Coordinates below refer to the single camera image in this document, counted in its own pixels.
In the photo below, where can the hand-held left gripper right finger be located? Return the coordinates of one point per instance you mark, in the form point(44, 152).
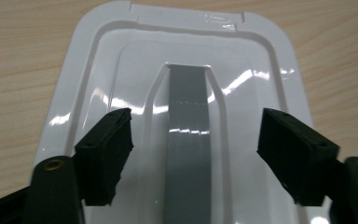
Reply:
point(298, 155)

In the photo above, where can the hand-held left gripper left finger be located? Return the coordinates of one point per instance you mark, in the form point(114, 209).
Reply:
point(104, 158)

